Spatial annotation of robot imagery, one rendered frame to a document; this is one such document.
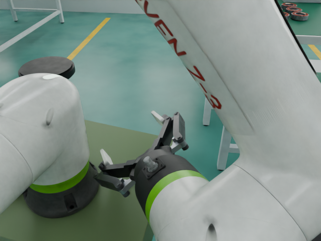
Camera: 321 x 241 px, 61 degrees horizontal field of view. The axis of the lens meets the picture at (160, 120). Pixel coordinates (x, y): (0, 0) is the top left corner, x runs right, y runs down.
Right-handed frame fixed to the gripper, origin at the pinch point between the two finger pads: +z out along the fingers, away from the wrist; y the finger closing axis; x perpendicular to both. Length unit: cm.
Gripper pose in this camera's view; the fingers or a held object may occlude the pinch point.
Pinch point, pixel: (131, 136)
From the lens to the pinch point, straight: 59.2
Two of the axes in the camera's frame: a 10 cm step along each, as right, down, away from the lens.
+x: 5.1, 7.5, 4.1
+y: -7.9, 6.0, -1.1
